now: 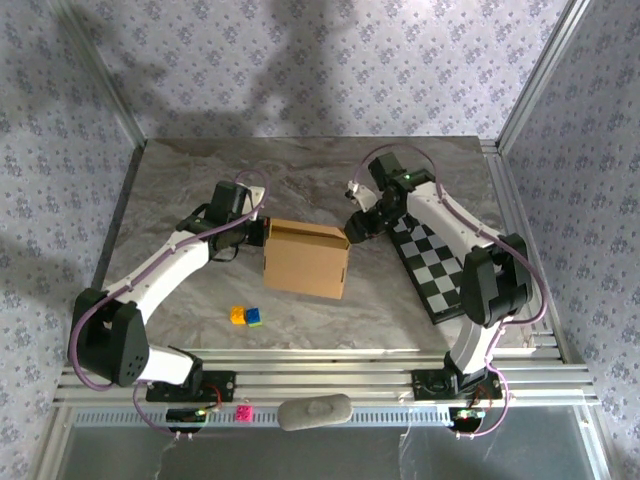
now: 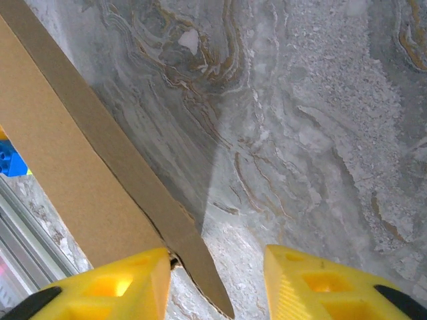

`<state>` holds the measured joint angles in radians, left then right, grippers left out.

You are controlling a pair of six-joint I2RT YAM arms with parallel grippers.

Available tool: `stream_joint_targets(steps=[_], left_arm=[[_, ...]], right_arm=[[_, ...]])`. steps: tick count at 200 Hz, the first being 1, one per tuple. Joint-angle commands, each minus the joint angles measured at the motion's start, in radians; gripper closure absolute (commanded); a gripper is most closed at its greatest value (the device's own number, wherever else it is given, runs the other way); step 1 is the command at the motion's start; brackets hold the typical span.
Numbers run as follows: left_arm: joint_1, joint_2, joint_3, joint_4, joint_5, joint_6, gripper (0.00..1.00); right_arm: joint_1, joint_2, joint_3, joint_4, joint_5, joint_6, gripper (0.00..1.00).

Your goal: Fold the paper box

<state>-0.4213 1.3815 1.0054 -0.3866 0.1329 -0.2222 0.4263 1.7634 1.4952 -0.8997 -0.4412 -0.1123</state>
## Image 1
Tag black grey checkerboard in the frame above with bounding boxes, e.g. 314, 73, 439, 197
387, 214, 481, 326

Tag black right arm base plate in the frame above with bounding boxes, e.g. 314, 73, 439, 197
412, 368, 503, 401

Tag brown cardboard paper box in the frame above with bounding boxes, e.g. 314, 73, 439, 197
263, 218, 351, 300

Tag grey oval stone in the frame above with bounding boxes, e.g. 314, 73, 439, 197
277, 393, 354, 432

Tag aluminium corner post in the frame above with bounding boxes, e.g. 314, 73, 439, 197
494, 0, 599, 151
49, 0, 149, 151

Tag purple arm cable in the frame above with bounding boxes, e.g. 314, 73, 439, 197
67, 168, 271, 442
349, 143, 551, 442

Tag grey slotted cable duct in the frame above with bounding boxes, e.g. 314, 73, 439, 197
73, 405, 586, 429

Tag aluminium side rail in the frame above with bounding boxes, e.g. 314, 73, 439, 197
479, 139, 571, 361
69, 142, 146, 366

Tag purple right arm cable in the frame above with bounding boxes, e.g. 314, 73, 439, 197
349, 143, 551, 442

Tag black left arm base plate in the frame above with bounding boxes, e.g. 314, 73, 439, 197
145, 369, 236, 403

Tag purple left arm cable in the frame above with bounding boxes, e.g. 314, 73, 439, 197
67, 168, 271, 442

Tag aluminium frame rails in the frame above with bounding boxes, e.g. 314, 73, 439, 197
52, 348, 600, 407

